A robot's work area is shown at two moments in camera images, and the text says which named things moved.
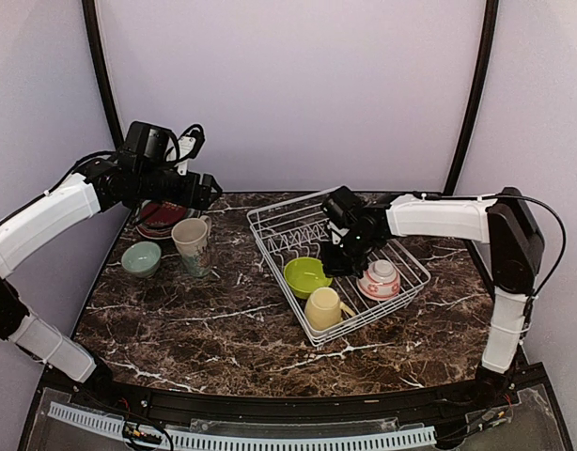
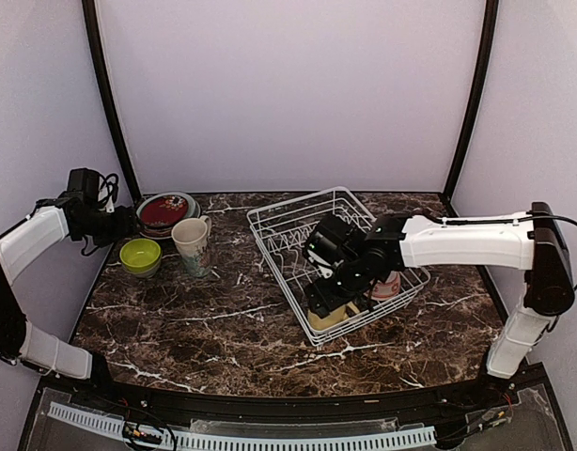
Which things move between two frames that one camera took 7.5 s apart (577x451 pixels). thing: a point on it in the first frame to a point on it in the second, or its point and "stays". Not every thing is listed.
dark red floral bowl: [163, 213] stays
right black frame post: [483, 74] stays
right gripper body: [350, 254] to [352, 283]
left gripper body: [189, 194] to [103, 228]
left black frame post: [93, 29] stays
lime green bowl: [304, 274] to [140, 255]
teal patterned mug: [192, 237] stays
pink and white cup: [381, 282] stays
